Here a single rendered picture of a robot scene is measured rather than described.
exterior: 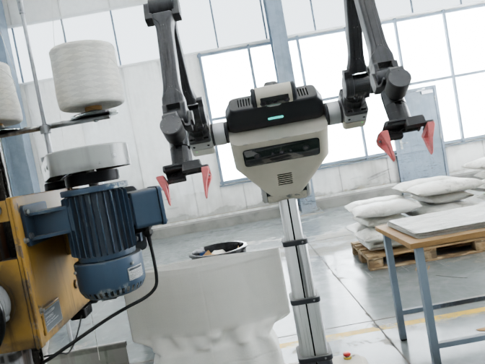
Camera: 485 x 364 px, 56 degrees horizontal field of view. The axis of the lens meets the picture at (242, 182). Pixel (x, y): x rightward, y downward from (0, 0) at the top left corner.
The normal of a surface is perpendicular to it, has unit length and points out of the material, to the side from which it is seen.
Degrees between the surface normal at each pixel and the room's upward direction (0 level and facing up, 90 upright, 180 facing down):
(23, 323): 90
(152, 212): 90
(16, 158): 90
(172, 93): 70
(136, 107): 90
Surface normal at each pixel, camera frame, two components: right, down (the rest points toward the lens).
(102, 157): 0.59, -0.06
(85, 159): 0.23, 0.01
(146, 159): 0.01, 0.05
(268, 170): 0.08, 0.68
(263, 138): -0.16, -0.72
